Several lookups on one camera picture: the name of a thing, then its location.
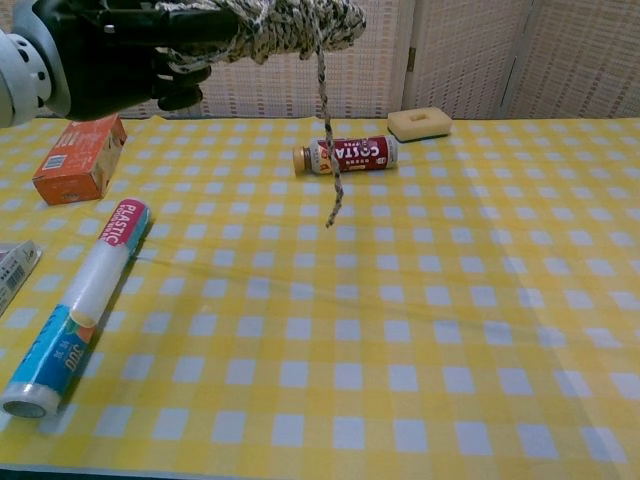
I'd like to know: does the orange cardboard box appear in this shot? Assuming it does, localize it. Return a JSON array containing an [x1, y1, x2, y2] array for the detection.
[[32, 113, 129, 206]]

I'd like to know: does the yellow sponge with hole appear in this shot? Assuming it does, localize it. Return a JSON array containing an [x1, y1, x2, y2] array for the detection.
[[387, 108, 454, 144]]

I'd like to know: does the yellow white checkered tablecloth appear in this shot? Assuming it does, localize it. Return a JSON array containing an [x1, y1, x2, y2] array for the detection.
[[0, 115, 640, 480]]

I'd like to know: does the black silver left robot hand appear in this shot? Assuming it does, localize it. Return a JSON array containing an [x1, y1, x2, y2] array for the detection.
[[12, 0, 241, 122]]

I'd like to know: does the speckled braided rope bundle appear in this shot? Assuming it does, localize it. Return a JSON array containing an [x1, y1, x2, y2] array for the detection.
[[154, 0, 369, 230]]

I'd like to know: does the plastic food wrap roll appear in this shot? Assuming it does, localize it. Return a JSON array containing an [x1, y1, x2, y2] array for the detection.
[[0, 198, 153, 419]]

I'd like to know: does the red Costa coffee bottle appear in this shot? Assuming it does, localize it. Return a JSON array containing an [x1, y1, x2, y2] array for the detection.
[[292, 134, 400, 176]]

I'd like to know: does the woven bamboo folding screen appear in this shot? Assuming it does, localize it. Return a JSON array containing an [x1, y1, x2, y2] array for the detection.
[[0, 0, 640, 121]]

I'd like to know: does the floral pink toothpaste box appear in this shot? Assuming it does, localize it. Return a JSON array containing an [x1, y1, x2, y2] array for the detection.
[[0, 239, 44, 319]]

